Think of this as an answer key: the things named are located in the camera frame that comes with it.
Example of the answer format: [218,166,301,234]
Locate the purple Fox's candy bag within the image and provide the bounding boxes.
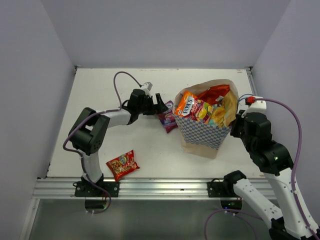
[157,100,178,134]

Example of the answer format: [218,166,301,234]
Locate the orange Fox's fruits candy bag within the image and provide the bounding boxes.
[174,91,214,124]

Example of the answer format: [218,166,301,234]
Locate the aluminium table edge rail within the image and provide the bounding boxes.
[244,66,257,95]

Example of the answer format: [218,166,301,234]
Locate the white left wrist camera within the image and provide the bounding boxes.
[140,82,153,95]

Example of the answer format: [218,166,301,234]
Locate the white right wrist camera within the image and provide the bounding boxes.
[242,96,267,118]

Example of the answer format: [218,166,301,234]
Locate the red rice cracker snack bag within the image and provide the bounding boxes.
[106,150,140,182]

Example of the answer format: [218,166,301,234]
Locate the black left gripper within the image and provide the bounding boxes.
[137,93,168,116]

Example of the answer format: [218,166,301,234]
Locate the red chip bag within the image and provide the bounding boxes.
[197,84,230,105]

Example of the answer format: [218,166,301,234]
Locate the front aluminium mounting rail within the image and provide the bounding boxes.
[31,177,278,200]

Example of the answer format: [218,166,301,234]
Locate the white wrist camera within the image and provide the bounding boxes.
[242,96,267,118]
[140,82,153,95]

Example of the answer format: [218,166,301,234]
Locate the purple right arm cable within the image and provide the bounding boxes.
[204,97,320,240]

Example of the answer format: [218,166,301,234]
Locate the beige kraft chips bag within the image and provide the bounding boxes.
[207,90,238,128]

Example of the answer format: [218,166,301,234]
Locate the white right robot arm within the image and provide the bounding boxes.
[222,110,320,240]

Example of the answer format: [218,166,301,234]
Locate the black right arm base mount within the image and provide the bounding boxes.
[206,178,239,198]

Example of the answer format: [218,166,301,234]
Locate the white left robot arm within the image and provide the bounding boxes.
[62,89,168,197]

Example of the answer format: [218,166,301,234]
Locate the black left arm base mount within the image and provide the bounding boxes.
[72,180,120,198]

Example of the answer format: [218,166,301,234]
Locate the checkered paper bag blue handles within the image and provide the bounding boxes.
[172,79,238,159]

